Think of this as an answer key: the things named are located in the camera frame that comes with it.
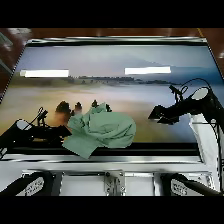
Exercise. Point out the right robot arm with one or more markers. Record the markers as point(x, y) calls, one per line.
point(203, 103)

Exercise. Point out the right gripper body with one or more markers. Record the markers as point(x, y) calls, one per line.
point(166, 114)

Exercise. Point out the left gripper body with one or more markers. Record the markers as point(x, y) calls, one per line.
point(55, 132)

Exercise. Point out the silver frame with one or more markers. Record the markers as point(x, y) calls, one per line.
point(110, 170)

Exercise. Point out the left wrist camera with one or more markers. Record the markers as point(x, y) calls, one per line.
point(40, 116)

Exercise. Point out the light green T-shirt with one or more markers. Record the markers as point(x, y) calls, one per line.
point(100, 130)

